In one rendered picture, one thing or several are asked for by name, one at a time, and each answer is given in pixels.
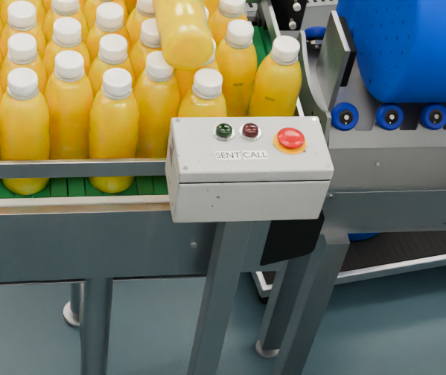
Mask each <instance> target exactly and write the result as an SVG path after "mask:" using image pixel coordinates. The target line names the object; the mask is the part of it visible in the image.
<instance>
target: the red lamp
mask: <svg viewBox="0 0 446 375"><path fill-rule="evenodd" d="M258 132H259V129H258V126H257V125H256V124H254V123H247V124H244V125H243V128H242V133H243V134H244V135H245V136H247V137H250V138H253V137H255V136H257V135H258Z"/></svg>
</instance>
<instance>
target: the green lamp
mask: <svg viewBox="0 0 446 375"><path fill-rule="evenodd" d="M215 132H216V134H217V135H218V136H220V137H222V138H228V137H229V136H231V135H232V127H231V126H230V125H229V124H226V123H221V124H218V125H217V127H216V130H215Z"/></svg>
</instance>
